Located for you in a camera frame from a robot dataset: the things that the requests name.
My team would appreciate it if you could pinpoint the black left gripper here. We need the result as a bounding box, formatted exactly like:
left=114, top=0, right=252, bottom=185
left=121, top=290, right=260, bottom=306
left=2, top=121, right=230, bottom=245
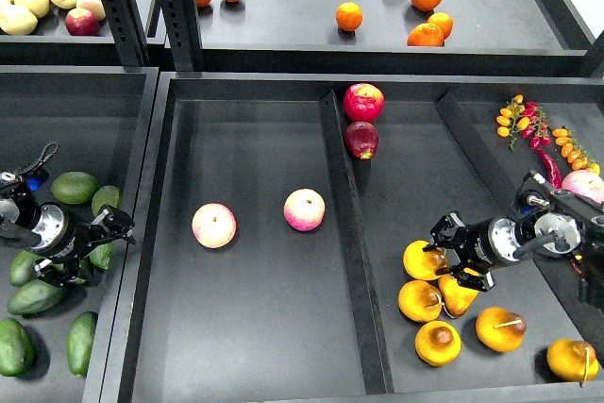
left=32, top=203, right=136, bottom=287

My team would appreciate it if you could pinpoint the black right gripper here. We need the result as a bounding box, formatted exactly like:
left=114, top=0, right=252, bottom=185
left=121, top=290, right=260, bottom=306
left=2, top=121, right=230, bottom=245
left=422, top=211, right=520, bottom=291

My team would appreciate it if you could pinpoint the yellow pear with stem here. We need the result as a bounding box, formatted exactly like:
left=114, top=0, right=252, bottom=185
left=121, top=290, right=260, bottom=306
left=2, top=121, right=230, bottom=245
left=402, top=240, right=448, bottom=281

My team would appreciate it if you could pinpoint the dark green avocado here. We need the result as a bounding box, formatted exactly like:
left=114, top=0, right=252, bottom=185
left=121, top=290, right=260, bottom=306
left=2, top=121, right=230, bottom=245
left=1, top=318, right=35, bottom=378

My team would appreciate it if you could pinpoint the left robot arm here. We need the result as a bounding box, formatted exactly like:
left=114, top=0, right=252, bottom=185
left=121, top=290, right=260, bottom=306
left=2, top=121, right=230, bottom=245
left=1, top=142, right=136, bottom=287

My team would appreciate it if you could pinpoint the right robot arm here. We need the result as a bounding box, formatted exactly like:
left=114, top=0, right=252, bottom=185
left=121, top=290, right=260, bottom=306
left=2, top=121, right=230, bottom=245
left=422, top=171, right=603, bottom=310

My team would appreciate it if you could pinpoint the green avocado middle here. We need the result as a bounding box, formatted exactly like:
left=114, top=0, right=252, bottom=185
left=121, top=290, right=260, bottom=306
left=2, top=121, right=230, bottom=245
left=74, top=258, right=94, bottom=285

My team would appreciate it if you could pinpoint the tall yellow pear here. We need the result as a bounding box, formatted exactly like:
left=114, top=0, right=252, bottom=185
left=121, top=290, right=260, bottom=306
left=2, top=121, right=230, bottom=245
left=437, top=275, right=478, bottom=319

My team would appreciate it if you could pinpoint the green avocado upper right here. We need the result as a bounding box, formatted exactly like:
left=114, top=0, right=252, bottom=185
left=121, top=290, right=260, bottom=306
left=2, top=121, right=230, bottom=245
left=91, top=185, right=122, bottom=217

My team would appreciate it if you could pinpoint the green avocado top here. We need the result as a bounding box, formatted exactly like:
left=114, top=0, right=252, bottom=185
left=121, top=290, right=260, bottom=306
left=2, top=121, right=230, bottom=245
left=51, top=171, right=99, bottom=205

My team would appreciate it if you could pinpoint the yellow pear brown top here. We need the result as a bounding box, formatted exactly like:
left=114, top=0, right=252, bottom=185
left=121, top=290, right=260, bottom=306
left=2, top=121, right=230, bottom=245
left=398, top=280, right=443, bottom=323

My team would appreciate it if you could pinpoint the green avocado lower left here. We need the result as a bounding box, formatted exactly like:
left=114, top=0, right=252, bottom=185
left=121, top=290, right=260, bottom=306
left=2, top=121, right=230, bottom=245
left=7, top=279, right=69, bottom=315

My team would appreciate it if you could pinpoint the yellow pear with twig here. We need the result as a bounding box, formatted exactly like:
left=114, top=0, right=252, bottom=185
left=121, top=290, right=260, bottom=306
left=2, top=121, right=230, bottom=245
left=475, top=307, right=527, bottom=353

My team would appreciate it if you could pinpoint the green avocado bottom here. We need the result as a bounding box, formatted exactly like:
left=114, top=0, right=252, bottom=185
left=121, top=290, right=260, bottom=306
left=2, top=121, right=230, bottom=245
left=66, top=311, right=98, bottom=377

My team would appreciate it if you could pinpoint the yellow pear far right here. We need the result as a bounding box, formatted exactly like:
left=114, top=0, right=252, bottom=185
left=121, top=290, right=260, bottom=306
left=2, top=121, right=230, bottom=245
left=546, top=339, right=599, bottom=386

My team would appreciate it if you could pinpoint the black bin divider right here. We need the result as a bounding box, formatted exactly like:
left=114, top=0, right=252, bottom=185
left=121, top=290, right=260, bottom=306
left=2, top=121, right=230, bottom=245
left=436, top=92, right=603, bottom=361

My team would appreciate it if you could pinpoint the black bin divider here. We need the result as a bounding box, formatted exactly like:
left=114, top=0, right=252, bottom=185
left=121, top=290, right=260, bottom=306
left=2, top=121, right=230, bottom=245
left=436, top=92, right=603, bottom=361
left=318, top=91, right=394, bottom=395

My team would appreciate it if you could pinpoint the red chili pepper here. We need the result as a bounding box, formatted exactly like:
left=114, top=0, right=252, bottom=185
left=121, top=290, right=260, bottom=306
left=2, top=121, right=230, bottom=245
left=535, top=147, right=562, bottom=189

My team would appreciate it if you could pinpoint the pink apple left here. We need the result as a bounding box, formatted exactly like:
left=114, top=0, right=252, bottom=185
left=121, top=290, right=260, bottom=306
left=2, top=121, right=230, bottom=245
left=192, top=203, right=237, bottom=249

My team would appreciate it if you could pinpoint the pink apple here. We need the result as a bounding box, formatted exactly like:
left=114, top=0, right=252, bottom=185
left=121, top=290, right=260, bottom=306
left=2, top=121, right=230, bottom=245
left=192, top=203, right=237, bottom=249
left=283, top=188, right=326, bottom=232

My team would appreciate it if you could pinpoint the black left bin tray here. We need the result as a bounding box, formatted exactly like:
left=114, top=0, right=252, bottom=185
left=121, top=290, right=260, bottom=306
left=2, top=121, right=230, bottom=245
left=1, top=66, right=159, bottom=402

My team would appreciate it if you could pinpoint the black bin tray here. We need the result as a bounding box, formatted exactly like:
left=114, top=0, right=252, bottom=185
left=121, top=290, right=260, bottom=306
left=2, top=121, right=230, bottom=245
left=100, top=73, right=603, bottom=402
left=1, top=66, right=159, bottom=402

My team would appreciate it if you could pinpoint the black bin divider left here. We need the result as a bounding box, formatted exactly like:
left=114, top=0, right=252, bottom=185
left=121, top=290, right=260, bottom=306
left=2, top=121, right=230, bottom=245
left=318, top=91, right=394, bottom=395

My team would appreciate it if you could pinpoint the pink apple right bin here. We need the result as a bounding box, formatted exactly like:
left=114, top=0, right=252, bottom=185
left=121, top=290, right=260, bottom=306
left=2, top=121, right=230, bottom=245
left=562, top=169, right=603, bottom=203

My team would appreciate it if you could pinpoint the orange cherry tomato bunch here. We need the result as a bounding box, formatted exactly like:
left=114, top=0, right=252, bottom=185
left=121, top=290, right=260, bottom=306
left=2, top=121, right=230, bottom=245
left=495, top=94, right=530, bottom=150

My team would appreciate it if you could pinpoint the red cherry tomato bunch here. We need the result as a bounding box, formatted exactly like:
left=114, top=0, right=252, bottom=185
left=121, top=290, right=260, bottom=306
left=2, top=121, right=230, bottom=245
left=520, top=101, right=551, bottom=149

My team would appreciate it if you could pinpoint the dark red apple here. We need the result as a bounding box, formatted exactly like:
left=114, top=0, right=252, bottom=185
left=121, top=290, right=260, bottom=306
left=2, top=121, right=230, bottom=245
left=344, top=121, right=379, bottom=160

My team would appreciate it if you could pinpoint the pink apple centre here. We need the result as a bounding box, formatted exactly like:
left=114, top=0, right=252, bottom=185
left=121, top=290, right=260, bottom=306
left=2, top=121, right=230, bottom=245
left=283, top=188, right=326, bottom=232

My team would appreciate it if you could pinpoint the black centre bin tray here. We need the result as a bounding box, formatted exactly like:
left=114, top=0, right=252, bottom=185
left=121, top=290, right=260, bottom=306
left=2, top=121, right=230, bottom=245
left=100, top=73, right=603, bottom=402

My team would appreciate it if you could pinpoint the bright red apple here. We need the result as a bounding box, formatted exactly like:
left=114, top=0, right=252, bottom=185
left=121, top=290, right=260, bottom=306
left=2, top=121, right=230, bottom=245
left=344, top=83, right=385, bottom=123

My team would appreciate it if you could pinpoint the red apple on shelf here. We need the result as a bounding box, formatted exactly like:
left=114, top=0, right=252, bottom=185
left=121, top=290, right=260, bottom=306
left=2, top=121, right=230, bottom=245
left=65, top=8, right=100, bottom=37

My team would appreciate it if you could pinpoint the orange behind front right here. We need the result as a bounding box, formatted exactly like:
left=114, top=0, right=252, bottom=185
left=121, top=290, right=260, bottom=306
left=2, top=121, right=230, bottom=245
left=428, top=12, right=454, bottom=40

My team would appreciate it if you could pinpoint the pale yellow apple front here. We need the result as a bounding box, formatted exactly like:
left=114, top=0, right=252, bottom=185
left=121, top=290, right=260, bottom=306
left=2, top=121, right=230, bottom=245
left=1, top=5, right=38, bottom=36

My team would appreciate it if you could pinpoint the black upper left shelf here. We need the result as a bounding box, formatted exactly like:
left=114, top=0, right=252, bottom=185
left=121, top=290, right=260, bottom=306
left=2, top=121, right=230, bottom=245
left=1, top=0, right=154, bottom=66

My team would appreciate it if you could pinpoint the green avocado by wall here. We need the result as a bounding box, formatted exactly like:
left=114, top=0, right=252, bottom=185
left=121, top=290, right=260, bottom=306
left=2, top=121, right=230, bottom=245
left=88, top=243, right=112, bottom=271

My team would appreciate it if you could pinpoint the orange tomato string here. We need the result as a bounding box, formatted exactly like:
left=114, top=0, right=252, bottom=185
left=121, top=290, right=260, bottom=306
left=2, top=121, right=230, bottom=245
left=551, top=126, right=601, bottom=177

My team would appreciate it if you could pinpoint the perforated shelf post left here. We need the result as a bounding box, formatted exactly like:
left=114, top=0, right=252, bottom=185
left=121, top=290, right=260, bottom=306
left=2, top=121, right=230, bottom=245
left=101, top=0, right=149, bottom=67

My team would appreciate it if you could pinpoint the perforated shelf post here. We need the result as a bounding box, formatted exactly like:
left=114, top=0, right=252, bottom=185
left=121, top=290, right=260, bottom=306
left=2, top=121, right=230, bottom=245
left=101, top=0, right=149, bottom=67
left=159, top=0, right=204, bottom=72

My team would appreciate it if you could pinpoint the perforated shelf post right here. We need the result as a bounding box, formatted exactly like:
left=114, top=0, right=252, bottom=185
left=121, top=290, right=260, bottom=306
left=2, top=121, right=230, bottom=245
left=159, top=0, right=204, bottom=72

